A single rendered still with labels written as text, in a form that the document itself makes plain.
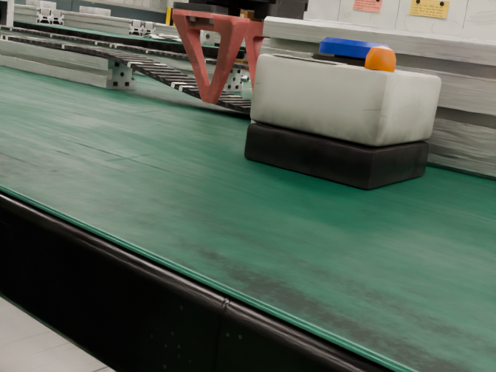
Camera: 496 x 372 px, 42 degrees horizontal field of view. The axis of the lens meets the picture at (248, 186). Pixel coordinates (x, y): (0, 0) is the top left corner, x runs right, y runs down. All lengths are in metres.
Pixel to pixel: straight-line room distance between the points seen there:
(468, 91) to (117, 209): 0.26
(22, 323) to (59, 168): 1.14
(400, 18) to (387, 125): 3.35
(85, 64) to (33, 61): 0.09
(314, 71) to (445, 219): 0.10
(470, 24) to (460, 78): 3.08
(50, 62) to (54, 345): 0.73
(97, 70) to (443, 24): 2.99
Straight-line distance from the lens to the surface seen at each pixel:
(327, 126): 0.34
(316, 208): 0.28
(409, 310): 0.19
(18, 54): 0.79
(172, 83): 0.60
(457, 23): 3.54
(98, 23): 3.78
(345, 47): 0.36
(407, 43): 0.45
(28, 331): 1.40
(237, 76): 0.82
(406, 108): 0.35
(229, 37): 0.52
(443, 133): 0.44
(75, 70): 0.70
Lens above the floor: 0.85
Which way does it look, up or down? 13 degrees down
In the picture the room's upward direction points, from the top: 8 degrees clockwise
